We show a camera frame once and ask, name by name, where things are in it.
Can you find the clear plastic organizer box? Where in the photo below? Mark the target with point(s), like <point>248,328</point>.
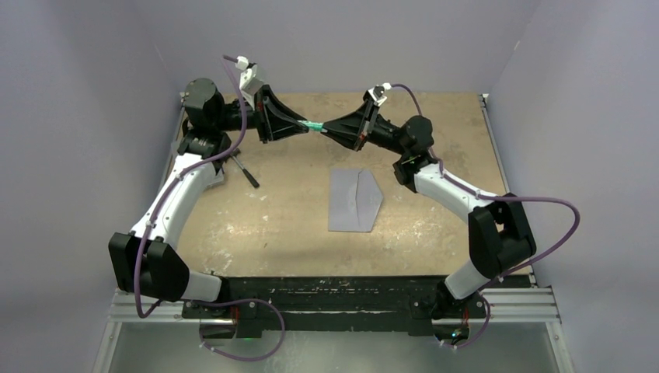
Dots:
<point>193,155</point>

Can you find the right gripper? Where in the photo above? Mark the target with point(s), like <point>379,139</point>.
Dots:
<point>355,129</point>

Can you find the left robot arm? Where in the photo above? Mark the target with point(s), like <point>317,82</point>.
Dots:
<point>144,259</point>

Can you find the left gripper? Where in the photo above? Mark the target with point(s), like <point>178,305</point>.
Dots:
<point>268,114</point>

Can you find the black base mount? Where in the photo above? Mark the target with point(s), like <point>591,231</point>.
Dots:
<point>406,304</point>

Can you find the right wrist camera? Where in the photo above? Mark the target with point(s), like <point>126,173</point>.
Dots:
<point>377,95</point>

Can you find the green white glue stick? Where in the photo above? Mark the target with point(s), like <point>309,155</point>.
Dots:
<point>312,125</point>

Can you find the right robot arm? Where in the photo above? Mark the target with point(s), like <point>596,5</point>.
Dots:
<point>499,235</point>

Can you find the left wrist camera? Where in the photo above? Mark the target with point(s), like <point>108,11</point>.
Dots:
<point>250,79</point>

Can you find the grey envelope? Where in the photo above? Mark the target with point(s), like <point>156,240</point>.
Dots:
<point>354,200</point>

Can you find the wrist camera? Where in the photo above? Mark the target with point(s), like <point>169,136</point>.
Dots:
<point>250,79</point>
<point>377,95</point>

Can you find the black hammer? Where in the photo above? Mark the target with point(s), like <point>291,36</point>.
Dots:
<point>248,175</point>

